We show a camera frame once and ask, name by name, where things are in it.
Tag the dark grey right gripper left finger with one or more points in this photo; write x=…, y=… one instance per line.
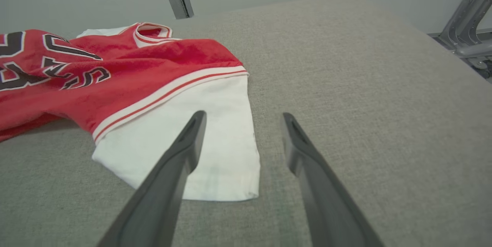
x=161, y=193

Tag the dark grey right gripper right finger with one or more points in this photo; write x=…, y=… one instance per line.
x=324, y=201

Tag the red white basketball jersey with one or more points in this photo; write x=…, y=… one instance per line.
x=134, y=70

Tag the grey fabric sofa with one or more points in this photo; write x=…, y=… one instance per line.
x=365, y=124

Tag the grey metal stand frame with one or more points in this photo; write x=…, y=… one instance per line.
x=463, y=24

